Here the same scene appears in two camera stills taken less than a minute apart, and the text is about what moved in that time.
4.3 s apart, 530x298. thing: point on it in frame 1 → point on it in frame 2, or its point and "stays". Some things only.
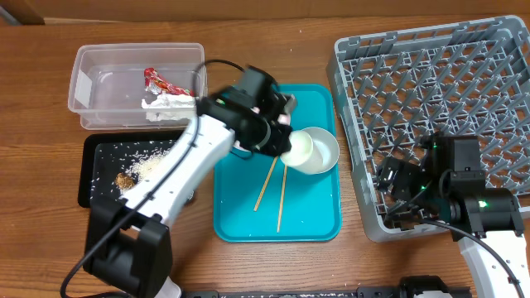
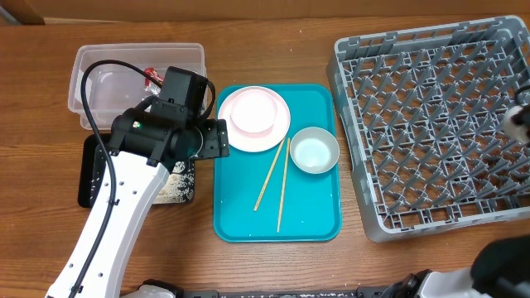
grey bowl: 325,151 stays
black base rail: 414,286 stays
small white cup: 301,151 → 517,132
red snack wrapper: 154,83 stays
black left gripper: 279,141 → 216,137
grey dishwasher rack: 394,89 stays
